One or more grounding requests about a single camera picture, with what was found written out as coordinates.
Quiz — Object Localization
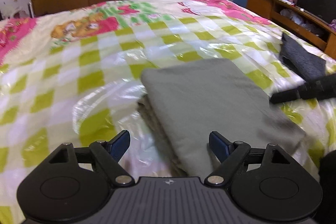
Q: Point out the grey-green linen pants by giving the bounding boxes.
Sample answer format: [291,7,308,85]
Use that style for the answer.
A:
[138,59,305,178]

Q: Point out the black sleeved left forearm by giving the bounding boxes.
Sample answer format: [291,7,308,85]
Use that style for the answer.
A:
[314,151,336,224]

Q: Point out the dark grey folded garment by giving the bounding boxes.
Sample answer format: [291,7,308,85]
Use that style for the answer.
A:
[279,32,326,81]

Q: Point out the wooden tv cabinet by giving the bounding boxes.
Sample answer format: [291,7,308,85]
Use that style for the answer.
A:
[247,0,336,59]

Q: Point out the checkered floral bed cover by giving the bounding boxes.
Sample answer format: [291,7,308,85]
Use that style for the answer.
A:
[0,0,336,224]

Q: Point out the black television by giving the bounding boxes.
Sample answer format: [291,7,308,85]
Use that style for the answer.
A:
[295,0,336,23]

